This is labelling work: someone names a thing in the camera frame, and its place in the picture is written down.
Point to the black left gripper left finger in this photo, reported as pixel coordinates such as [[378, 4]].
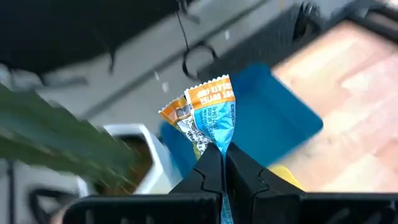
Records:
[[208, 177]]

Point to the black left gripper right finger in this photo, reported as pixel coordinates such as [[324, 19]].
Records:
[[245, 177]]

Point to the peanut butter chocolate chip bar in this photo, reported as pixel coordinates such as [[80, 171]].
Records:
[[214, 121]]

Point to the yellow plastic bin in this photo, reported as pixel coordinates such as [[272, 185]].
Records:
[[284, 174]]

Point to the white plant pot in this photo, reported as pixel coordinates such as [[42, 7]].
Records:
[[161, 161]]

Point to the blue plastic bin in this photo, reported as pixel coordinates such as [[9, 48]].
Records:
[[273, 124]]

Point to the green cactus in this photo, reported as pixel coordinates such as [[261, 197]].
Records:
[[46, 130]]

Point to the black backdrop panel with stands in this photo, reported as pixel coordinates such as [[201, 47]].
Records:
[[62, 31]]

